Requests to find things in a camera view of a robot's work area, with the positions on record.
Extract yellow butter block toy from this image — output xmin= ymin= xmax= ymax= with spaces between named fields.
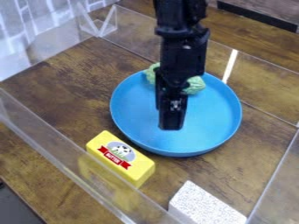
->
xmin=85 ymin=130 xmax=155 ymax=188

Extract blue round tray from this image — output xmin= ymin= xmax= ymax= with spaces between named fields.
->
xmin=109 ymin=71 xmax=243 ymax=158

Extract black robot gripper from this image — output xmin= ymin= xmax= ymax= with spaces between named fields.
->
xmin=154 ymin=0 xmax=211 ymax=110

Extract clear acrylic enclosure wall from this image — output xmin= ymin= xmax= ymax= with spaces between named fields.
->
xmin=0 ymin=0 xmax=299 ymax=224

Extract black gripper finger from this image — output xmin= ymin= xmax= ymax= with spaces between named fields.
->
xmin=159 ymin=87 xmax=188 ymax=130

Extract green bitter gourd toy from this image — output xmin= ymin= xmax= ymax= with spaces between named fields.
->
xmin=144 ymin=63 xmax=206 ymax=95

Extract white speckled foam block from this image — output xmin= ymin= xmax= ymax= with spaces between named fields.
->
xmin=168 ymin=180 xmax=247 ymax=224

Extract clear acrylic corner bracket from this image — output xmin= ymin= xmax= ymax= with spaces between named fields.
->
xmin=76 ymin=3 xmax=117 ymax=38

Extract black baseboard strip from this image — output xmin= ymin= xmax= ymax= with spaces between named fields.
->
xmin=216 ymin=0 xmax=299 ymax=33

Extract white sheer curtain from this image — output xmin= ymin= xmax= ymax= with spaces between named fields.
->
xmin=0 ymin=0 xmax=119 ymax=81

